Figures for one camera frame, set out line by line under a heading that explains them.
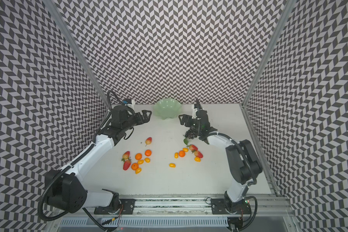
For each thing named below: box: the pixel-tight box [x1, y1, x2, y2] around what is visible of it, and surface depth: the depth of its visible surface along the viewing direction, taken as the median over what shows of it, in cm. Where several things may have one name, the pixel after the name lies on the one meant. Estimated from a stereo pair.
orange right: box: [178, 150, 186, 158], surface depth 92 cm
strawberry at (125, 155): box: [121, 150, 131, 162], surface depth 90 cm
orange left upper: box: [134, 152, 143, 160], surface depth 90 cm
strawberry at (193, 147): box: [188, 144, 199, 151], surface depth 95 cm
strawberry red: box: [123, 159, 131, 171], surface depth 86 cm
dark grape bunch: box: [185, 127, 198, 140], surface depth 100 cm
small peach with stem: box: [145, 136, 153, 147], surface depth 98 cm
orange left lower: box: [130, 162, 139, 171], surface depth 86 cm
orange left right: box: [145, 149, 152, 157], surface depth 93 cm
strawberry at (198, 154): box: [193, 150, 204, 159], surface depth 93 cm
